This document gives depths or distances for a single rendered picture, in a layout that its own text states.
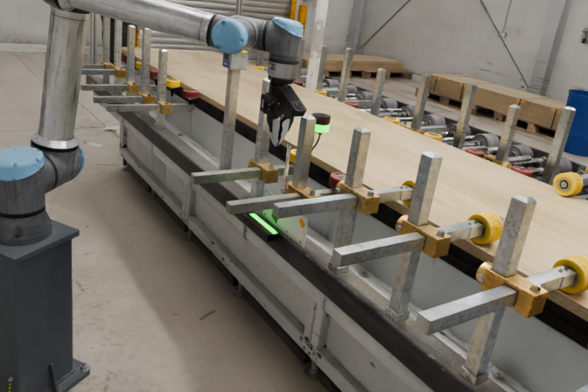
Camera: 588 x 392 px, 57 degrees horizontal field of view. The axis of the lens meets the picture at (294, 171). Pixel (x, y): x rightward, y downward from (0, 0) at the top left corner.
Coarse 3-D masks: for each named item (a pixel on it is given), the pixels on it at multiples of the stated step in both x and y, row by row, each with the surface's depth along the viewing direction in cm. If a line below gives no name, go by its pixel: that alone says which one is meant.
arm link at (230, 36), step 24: (48, 0) 150; (72, 0) 149; (96, 0) 148; (120, 0) 147; (144, 0) 146; (144, 24) 148; (168, 24) 146; (192, 24) 144; (216, 24) 142; (240, 24) 142; (240, 48) 144
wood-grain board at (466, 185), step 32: (192, 64) 352; (224, 96) 271; (256, 96) 281; (320, 96) 303; (256, 128) 228; (352, 128) 243; (384, 128) 251; (320, 160) 192; (384, 160) 201; (416, 160) 207; (448, 160) 212; (480, 160) 219; (448, 192) 176; (480, 192) 180; (512, 192) 184; (544, 192) 189; (448, 224) 151; (544, 224) 160; (576, 224) 164; (480, 256) 138; (544, 256) 139
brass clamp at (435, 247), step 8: (400, 224) 133; (408, 224) 131; (400, 232) 133; (408, 232) 131; (424, 232) 126; (432, 232) 127; (432, 240) 124; (440, 240) 124; (448, 240) 126; (424, 248) 127; (432, 248) 125; (440, 248) 125; (448, 248) 127; (432, 256) 125; (440, 256) 126
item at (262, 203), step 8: (296, 192) 170; (320, 192) 172; (328, 192) 174; (232, 200) 157; (240, 200) 158; (248, 200) 159; (256, 200) 160; (264, 200) 160; (272, 200) 162; (280, 200) 164; (288, 200) 165; (232, 208) 155; (240, 208) 156; (248, 208) 158; (256, 208) 160; (264, 208) 161; (272, 208) 163
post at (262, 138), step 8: (264, 80) 182; (264, 88) 183; (264, 120) 185; (264, 128) 186; (256, 136) 190; (264, 136) 188; (256, 144) 190; (264, 144) 189; (256, 152) 191; (264, 152) 190; (256, 160) 191; (264, 160) 191; (256, 184) 193; (256, 192) 194
